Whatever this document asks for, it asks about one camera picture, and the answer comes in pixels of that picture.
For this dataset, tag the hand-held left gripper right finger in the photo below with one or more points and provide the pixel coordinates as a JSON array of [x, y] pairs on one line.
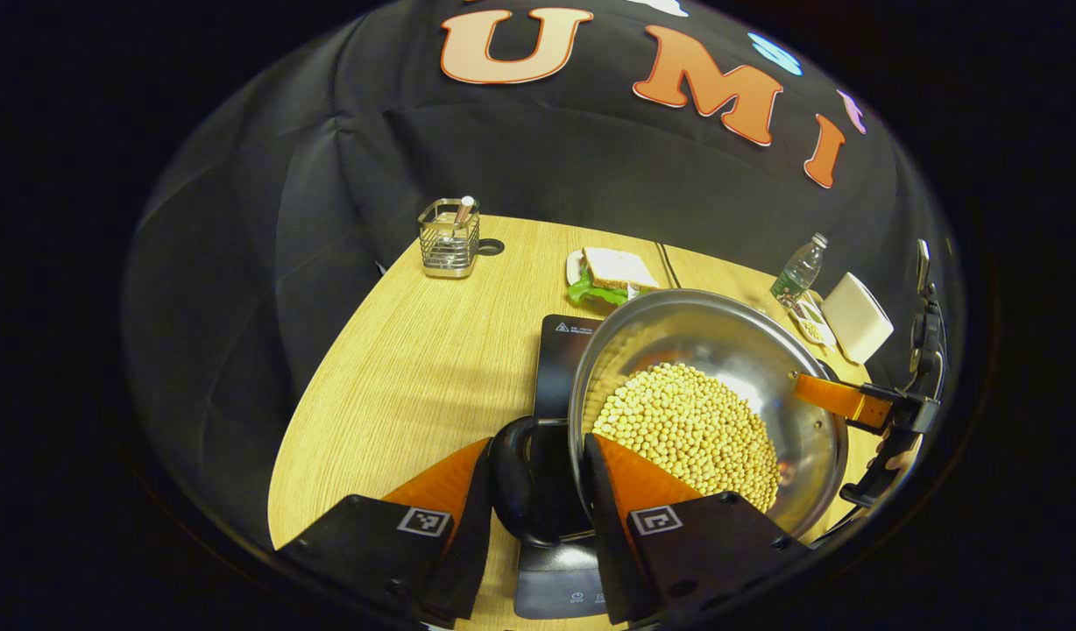
[[606, 535]]

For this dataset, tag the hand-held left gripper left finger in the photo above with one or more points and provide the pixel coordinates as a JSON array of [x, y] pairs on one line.
[[475, 526]]

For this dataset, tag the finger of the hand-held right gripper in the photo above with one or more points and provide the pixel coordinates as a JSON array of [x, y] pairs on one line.
[[840, 399]]

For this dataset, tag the pile of soybeans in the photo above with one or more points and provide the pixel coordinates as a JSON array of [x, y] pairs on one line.
[[687, 429]]

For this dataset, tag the black induction cooktop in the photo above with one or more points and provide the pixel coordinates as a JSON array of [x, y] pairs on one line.
[[564, 368]]

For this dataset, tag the white divided dish of beans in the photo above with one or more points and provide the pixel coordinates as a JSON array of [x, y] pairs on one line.
[[814, 322]]

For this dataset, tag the white toaster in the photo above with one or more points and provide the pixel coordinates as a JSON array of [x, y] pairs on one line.
[[858, 317]]

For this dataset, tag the clear plastic water bottle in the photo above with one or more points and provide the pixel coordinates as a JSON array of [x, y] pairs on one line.
[[799, 272]]

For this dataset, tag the sandwich with lettuce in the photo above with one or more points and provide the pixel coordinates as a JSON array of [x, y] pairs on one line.
[[617, 272]]

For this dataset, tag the black table grommet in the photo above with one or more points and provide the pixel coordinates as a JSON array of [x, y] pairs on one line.
[[491, 246]]

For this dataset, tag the black backdrop cloth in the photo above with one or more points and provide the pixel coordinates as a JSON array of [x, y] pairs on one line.
[[328, 175]]

